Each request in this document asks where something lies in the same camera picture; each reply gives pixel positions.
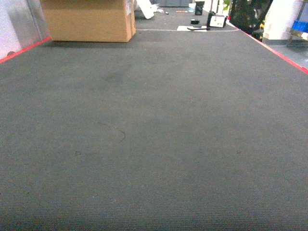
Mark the black tape roll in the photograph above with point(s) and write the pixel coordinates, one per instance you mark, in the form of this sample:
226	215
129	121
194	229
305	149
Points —
194	21

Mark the large cardboard box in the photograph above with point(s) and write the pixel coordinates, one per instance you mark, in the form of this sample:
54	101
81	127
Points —
89	20

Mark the black and white device box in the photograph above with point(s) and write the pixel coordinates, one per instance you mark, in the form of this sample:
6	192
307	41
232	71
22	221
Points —
216	20

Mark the blue bin far right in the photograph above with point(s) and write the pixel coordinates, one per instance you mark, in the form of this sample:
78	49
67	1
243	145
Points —
300	26

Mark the black flat tool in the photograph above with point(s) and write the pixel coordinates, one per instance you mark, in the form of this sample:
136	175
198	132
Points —
202	28

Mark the white tilted panel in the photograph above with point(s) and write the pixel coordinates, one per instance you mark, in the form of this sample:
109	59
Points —
146	8

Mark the white paper sheet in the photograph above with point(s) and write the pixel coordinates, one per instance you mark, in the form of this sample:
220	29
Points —
184	28

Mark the small black box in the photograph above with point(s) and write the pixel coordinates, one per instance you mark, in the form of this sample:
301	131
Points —
199	4

